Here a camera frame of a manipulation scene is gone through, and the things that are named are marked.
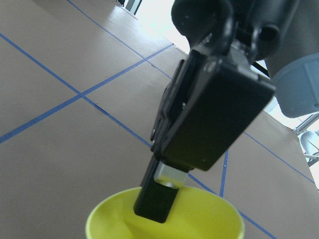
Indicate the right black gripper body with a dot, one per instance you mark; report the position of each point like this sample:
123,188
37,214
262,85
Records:
214,95

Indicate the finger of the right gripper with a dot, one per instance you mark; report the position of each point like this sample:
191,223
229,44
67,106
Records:
155,200

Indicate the yellow plastic cup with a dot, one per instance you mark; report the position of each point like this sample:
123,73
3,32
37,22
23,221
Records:
195,214

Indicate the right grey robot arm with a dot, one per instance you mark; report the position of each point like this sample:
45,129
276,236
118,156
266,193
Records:
289,60

